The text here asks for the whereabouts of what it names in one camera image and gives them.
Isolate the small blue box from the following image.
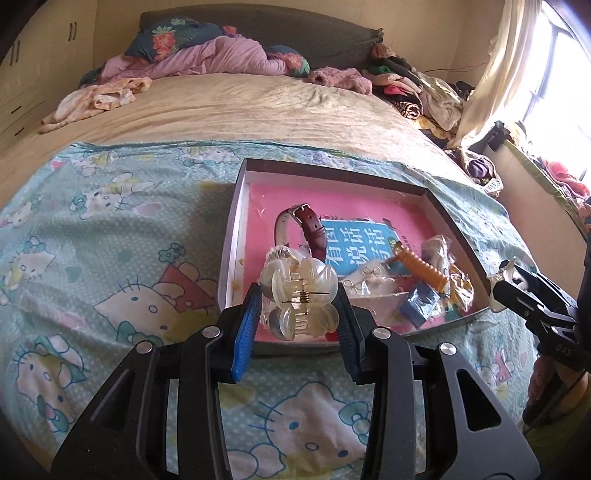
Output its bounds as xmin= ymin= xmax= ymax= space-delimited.
xmin=400 ymin=281 xmax=441 ymax=329

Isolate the orange spiral hair tie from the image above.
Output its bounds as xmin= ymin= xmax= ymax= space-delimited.
xmin=386 ymin=241 xmax=452 ymax=295

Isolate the pearl earrings white card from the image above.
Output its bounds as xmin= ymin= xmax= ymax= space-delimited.
xmin=342 ymin=265 xmax=409 ymax=323

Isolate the small clear jewelry bag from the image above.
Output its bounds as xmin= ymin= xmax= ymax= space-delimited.
xmin=421 ymin=234 xmax=455 ymax=278

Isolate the white clear hair claw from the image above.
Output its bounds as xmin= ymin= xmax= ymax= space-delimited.
xmin=259 ymin=256 xmax=339 ymax=342

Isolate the red bead earrings card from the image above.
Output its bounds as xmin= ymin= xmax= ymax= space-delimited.
xmin=325 ymin=332 xmax=339 ymax=345

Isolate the basket of clothes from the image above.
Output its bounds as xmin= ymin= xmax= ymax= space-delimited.
xmin=444 ymin=148 xmax=504 ymax=198

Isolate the Hello Kitty blue sheet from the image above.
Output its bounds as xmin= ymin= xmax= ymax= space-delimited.
xmin=1 ymin=141 xmax=530 ymax=465

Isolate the pink book blue label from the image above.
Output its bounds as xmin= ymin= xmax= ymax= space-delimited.
xmin=235 ymin=181 xmax=445 ymax=286

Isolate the grey cardboard box tray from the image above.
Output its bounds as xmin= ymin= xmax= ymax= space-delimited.
xmin=217 ymin=159 xmax=489 ymax=331

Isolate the pile of clothes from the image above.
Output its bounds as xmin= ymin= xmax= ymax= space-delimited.
xmin=362 ymin=43 xmax=474 ymax=143

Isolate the cream curtain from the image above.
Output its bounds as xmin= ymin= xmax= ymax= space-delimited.
xmin=448 ymin=1 xmax=542 ymax=148

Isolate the pink fuzzy garment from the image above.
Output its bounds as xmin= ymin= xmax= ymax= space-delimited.
xmin=305 ymin=67 xmax=373 ymax=95

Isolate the beige bed cover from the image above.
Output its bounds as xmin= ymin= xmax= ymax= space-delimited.
xmin=1 ymin=74 xmax=468 ymax=203

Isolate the peach crumpled garment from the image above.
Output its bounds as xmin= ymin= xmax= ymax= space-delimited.
xmin=39 ymin=77 xmax=152 ymax=134

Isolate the dark grey headboard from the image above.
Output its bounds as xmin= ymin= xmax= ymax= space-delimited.
xmin=139 ymin=4 xmax=384 ymax=70

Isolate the cream wardrobe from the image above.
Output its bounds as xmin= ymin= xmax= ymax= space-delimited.
xmin=1 ymin=1 xmax=98 ymax=148

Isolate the purple crumpled quilt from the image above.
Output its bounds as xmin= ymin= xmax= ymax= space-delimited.
xmin=87 ymin=36 xmax=303 ymax=84

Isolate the floral dark blue pillow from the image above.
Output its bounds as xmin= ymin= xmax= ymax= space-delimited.
xmin=124 ymin=17 xmax=311 ymax=78

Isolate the maroon leather strap watch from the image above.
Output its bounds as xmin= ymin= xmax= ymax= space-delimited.
xmin=274 ymin=203 xmax=328 ymax=262

